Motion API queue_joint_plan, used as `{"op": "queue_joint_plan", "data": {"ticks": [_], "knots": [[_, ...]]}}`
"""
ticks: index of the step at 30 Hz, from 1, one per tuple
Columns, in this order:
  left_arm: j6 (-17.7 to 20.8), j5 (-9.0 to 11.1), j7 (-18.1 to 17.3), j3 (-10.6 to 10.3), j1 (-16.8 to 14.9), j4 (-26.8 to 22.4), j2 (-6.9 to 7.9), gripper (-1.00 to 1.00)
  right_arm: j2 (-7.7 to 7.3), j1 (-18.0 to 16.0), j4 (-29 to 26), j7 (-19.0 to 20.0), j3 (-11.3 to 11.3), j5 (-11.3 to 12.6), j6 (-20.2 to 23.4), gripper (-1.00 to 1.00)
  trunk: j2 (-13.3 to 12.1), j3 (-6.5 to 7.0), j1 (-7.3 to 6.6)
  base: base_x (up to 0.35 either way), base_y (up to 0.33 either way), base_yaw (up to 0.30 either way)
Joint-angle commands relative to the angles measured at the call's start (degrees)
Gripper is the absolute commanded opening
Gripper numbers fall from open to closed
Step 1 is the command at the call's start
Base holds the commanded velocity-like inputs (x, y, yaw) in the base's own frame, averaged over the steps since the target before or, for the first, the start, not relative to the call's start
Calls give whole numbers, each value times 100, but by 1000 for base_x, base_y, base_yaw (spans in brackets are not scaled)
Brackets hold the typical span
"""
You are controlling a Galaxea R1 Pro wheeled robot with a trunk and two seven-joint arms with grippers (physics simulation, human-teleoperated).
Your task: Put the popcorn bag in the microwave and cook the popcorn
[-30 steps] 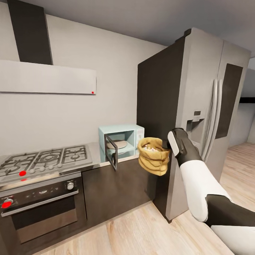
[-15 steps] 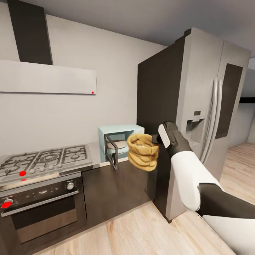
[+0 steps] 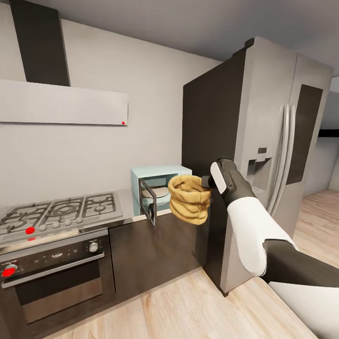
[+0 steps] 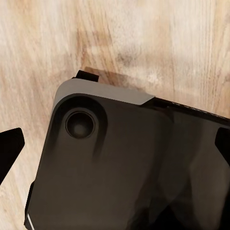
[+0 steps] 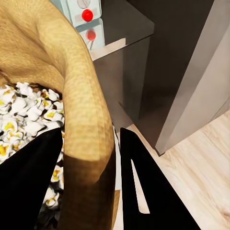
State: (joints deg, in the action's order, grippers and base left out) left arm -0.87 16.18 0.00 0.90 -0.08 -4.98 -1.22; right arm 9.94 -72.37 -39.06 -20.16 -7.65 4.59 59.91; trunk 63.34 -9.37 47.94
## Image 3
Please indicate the oven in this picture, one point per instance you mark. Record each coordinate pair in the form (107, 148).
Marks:
(48, 283)

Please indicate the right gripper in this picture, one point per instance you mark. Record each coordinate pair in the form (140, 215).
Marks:
(208, 182)

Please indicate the range hood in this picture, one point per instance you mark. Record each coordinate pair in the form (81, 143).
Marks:
(47, 95)

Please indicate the burner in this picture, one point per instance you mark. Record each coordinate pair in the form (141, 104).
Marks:
(32, 219)

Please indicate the fridge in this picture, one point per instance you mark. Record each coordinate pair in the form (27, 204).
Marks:
(263, 109)

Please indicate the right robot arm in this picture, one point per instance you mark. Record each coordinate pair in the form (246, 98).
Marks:
(308, 286)

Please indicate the popcorn bag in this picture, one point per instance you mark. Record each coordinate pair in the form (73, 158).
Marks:
(189, 201)

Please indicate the microwave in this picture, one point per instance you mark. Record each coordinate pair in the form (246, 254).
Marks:
(150, 185)

